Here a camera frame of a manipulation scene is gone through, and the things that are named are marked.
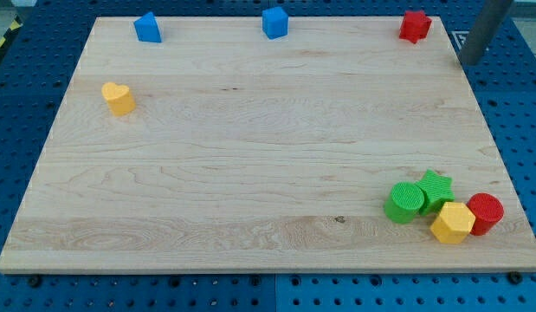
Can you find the green star block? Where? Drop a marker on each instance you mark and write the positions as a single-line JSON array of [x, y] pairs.
[[437, 190]]

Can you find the blue triangular prism block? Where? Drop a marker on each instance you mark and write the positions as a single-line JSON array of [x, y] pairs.
[[147, 29]]

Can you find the green cylinder block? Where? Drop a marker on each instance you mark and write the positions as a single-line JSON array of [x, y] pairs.
[[404, 202]]

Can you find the wooden board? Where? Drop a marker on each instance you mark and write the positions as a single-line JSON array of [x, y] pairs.
[[250, 155]]

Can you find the red star block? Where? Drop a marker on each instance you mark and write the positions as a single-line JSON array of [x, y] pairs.
[[415, 26]]

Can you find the yellow hexagon block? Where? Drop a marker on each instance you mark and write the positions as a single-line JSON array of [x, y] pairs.
[[453, 223]]

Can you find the red cylinder block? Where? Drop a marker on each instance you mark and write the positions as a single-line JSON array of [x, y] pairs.
[[488, 211]]

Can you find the blue cube block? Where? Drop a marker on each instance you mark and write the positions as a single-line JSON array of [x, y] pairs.
[[275, 22]]

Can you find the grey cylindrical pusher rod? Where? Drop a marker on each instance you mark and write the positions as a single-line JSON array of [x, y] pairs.
[[492, 14]]

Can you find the yellow heart block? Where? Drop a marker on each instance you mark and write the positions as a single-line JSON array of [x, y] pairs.
[[118, 98]]

